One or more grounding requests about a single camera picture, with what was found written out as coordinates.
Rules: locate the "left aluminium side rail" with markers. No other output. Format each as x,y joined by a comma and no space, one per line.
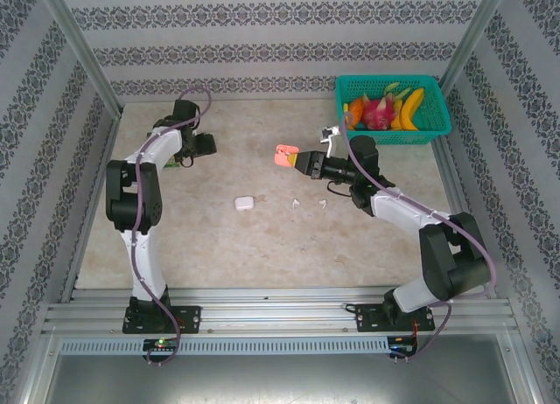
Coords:
99,181

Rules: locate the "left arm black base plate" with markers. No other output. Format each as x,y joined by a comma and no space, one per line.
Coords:
188,318

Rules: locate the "grey metal sheet panel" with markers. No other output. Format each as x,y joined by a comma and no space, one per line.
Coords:
280,382

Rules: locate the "right aluminium side rail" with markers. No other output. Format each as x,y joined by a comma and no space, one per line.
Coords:
458,203

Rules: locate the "pink earbud charging case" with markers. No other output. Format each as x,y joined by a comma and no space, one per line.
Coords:
282,158

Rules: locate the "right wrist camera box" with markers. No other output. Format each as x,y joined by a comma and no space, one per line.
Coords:
329,137

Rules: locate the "yellow toy banana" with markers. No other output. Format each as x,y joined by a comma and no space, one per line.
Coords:
409,111

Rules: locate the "right aluminium frame post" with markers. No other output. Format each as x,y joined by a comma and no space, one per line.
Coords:
477,32

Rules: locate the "aluminium frame post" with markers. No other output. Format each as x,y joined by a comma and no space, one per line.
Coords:
74,41
477,32

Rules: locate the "orange toy fruit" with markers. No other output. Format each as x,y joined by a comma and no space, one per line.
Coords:
355,109

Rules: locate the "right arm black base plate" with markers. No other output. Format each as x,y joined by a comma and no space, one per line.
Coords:
372,318

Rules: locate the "white earbud charging case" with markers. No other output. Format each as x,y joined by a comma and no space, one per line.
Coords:
244,203

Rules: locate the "left aluminium frame post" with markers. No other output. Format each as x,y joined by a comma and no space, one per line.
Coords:
74,41

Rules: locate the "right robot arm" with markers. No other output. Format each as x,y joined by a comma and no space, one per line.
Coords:
455,264

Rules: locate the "teal plastic basket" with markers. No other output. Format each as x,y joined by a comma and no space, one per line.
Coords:
394,137

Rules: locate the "yellow-green toy fruit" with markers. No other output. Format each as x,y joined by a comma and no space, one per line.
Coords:
396,89

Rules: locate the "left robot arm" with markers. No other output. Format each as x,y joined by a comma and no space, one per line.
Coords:
146,264

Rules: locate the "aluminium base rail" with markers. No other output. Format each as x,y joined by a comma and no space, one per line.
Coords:
280,312

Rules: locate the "pink toy dragon fruit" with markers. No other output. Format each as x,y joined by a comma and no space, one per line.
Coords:
376,113

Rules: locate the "aluminium side rail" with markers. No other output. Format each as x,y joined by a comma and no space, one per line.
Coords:
99,181
458,203

